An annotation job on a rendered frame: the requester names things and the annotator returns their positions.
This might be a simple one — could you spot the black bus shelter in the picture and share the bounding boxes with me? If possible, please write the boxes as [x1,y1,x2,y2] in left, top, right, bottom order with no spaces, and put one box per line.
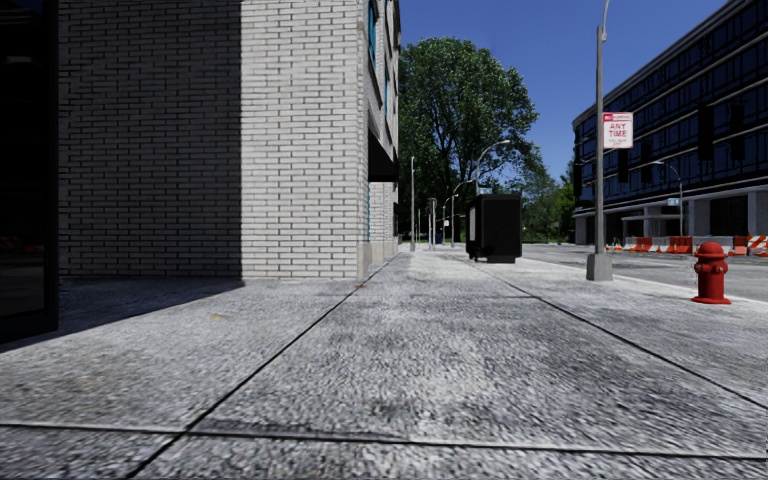
[465,192,524,265]

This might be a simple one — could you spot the grey street lamp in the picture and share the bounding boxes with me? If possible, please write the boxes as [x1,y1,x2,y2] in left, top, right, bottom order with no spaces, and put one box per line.
[475,139,512,196]
[449,179,475,248]
[651,160,686,238]
[586,0,635,283]

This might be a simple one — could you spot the dark glass building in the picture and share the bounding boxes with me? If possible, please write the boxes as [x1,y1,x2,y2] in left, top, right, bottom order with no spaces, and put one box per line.
[571,0,768,246]

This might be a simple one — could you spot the white brick building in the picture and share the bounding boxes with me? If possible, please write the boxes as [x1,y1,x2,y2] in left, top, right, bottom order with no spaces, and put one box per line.
[0,0,402,346]

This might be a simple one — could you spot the red fire hydrant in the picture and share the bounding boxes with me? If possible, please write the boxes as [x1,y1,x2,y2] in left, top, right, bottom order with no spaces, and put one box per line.
[690,241,733,306]

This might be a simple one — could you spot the trees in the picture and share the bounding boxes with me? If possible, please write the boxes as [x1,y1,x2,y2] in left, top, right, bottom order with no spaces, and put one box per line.
[398,37,577,244]

